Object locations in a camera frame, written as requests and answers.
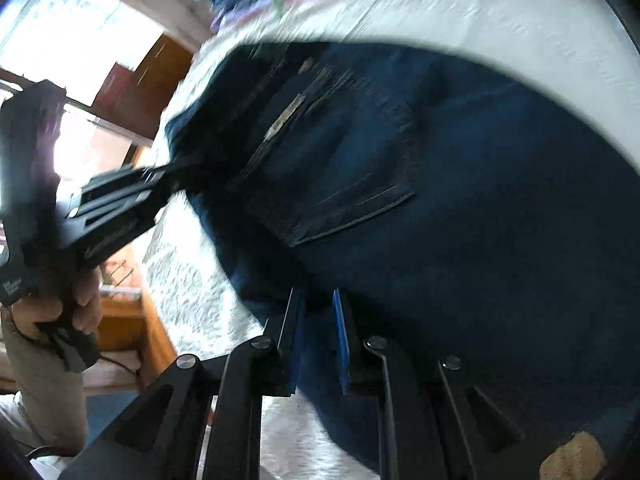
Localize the wooden chair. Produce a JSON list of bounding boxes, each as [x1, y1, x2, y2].
[[82, 250, 177, 396]]

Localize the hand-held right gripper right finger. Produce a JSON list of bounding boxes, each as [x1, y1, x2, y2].
[[332, 287, 526, 480]]

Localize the brown wooden cabinet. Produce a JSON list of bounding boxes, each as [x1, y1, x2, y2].
[[92, 32, 193, 141]]

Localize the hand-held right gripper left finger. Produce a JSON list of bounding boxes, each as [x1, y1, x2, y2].
[[65, 287, 307, 480]]

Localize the person's left forearm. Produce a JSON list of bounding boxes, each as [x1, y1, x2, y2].
[[0, 305, 91, 453]]

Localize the bright window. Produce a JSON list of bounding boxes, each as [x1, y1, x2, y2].
[[0, 0, 166, 106]]

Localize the black cable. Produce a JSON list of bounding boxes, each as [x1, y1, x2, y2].
[[95, 350, 142, 376]]

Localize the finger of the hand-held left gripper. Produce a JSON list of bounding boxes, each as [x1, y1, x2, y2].
[[67, 186, 177, 233], [82, 157, 201, 202]]

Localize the white lace tablecloth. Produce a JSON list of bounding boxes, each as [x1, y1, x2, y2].
[[142, 0, 636, 480]]

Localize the dark blue jeans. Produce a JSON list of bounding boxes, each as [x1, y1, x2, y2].
[[165, 40, 640, 480]]

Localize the person's left hand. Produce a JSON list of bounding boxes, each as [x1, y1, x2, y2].
[[10, 265, 103, 343]]

